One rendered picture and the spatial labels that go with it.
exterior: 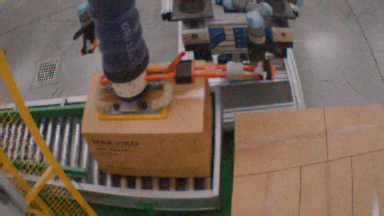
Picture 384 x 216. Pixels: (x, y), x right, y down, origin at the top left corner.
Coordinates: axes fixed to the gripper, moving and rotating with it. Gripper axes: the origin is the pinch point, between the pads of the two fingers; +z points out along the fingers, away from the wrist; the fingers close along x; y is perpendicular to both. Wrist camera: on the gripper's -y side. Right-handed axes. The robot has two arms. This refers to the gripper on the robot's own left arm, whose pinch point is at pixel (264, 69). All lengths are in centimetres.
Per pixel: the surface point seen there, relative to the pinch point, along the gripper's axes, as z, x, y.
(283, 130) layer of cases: 53, -4, -12
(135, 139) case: 18, 22, 58
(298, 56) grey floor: 107, -112, -39
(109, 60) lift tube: -23, 11, 64
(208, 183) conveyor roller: 53, 26, 29
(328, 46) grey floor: 107, -129, -78
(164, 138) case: 17, 22, 45
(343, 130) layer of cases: 53, 1, -58
